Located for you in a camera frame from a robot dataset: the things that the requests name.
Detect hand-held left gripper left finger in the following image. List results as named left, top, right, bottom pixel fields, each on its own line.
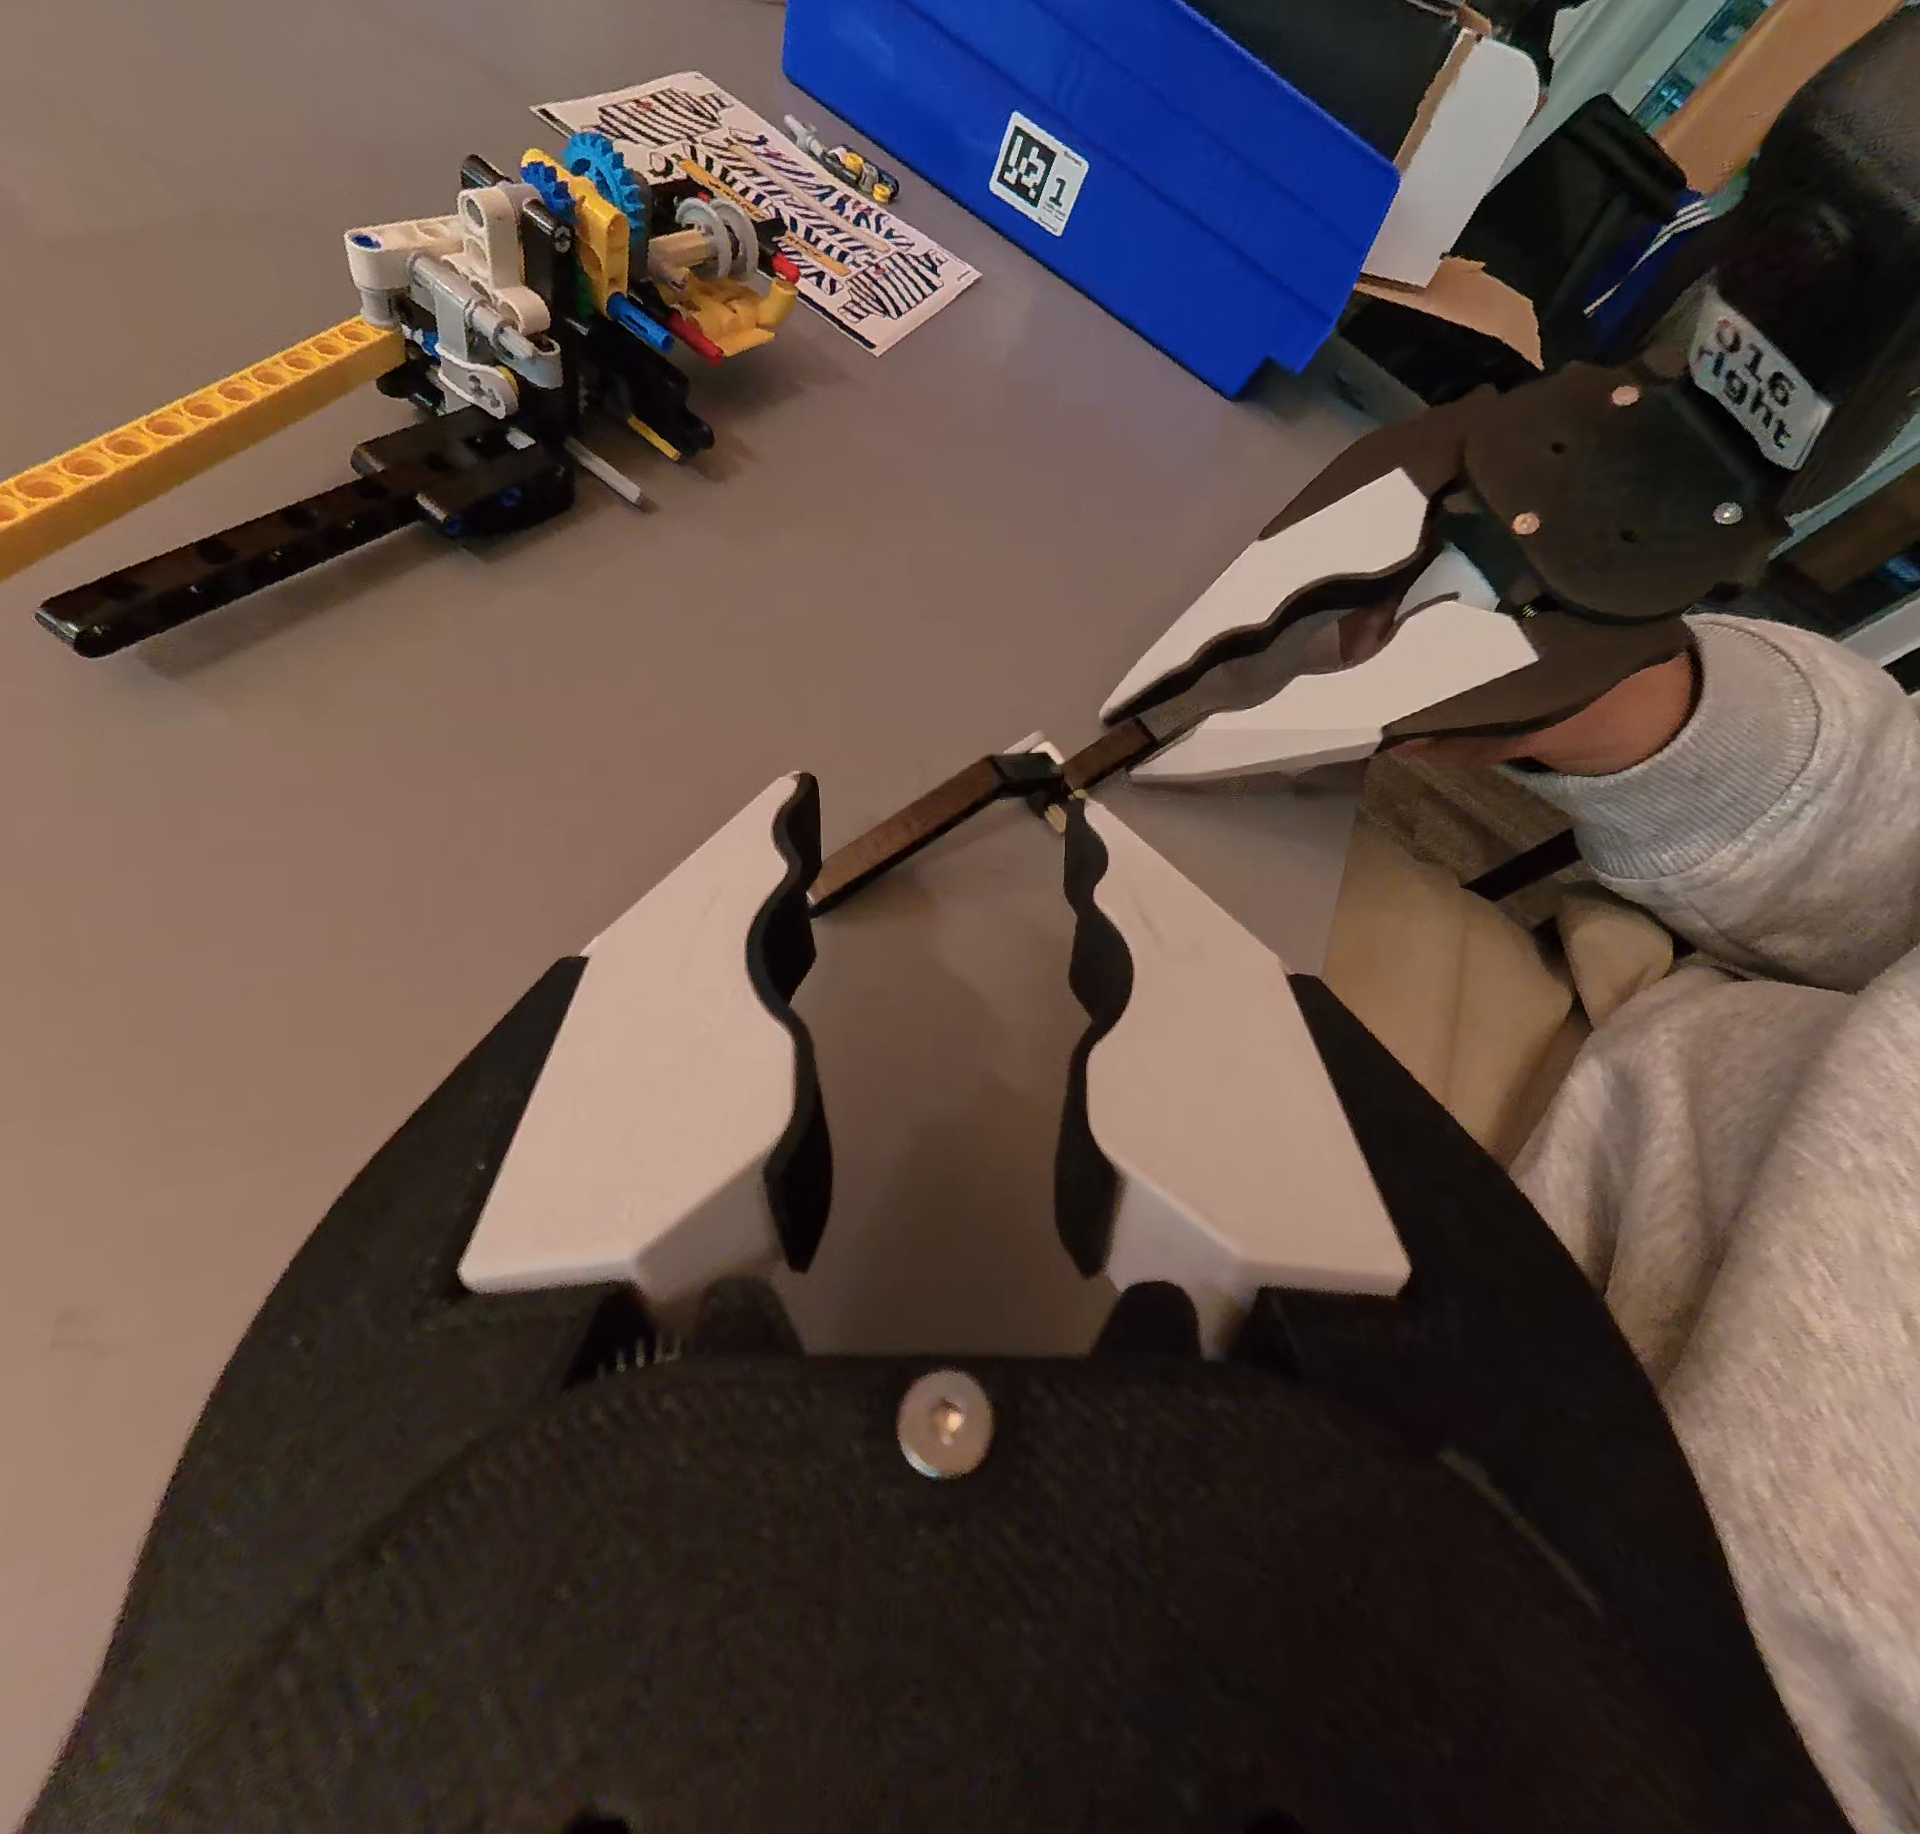
left=457, top=772, right=835, bottom=1308

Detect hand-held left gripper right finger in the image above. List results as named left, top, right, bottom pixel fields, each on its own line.
left=1057, top=798, right=1413, bottom=1348

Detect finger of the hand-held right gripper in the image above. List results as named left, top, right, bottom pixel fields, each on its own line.
left=1128, top=591, right=1545, bottom=789
left=1099, top=470, right=1470, bottom=737

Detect black bent lego beam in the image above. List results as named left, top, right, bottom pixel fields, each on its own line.
left=807, top=717, right=1171, bottom=917

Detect person's right forearm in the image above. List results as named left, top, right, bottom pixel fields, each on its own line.
left=1501, top=611, right=1920, bottom=999

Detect multicoloured lego model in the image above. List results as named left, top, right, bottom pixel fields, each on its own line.
left=0, top=131, right=803, bottom=662

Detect person's right hand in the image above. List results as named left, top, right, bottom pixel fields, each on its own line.
left=1497, top=648, right=1707, bottom=782

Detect person's legs beige trousers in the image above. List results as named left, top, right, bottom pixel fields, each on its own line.
left=1320, top=815, right=1674, bottom=1168

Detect black bag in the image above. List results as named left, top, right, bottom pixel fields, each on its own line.
left=1447, top=95, right=1757, bottom=382

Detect cardboard box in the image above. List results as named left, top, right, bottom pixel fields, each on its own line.
left=1146, top=0, right=1548, bottom=366

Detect wooden beam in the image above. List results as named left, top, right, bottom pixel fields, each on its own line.
left=1654, top=0, right=1920, bottom=197

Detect zebra striped sticker sheet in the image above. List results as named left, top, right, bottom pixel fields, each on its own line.
left=531, top=72, right=983, bottom=358

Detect blue plastic bin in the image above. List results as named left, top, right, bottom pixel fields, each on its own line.
left=781, top=0, right=1403, bottom=404

